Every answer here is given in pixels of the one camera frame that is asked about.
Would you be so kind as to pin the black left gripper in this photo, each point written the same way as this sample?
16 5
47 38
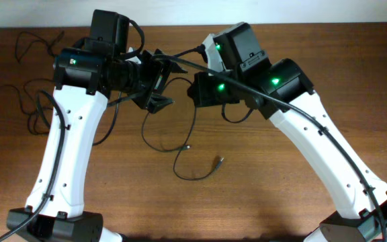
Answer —
162 70

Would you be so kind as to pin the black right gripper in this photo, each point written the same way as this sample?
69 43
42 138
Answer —
204 98

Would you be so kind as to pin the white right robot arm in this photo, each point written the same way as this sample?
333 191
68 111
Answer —
285 96

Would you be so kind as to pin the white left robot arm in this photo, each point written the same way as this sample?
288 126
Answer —
84 79

